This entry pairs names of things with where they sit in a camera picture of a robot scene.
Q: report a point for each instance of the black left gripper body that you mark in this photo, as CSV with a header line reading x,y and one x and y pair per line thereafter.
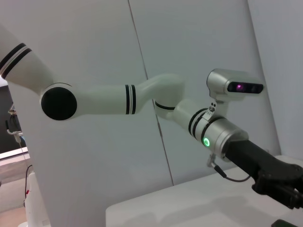
x,y
272,170

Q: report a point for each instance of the green glasses case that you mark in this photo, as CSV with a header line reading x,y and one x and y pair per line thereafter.
x,y
284,224

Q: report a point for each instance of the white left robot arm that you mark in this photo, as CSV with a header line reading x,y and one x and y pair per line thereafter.
x,y
101,99

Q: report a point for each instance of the white machine housing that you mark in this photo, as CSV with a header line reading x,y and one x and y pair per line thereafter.
x,y
35,201

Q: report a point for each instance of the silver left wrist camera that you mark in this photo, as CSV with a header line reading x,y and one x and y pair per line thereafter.
x,y
220,80

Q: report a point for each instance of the small wall panel hinge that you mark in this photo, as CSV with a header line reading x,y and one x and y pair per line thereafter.
x,y
160,133

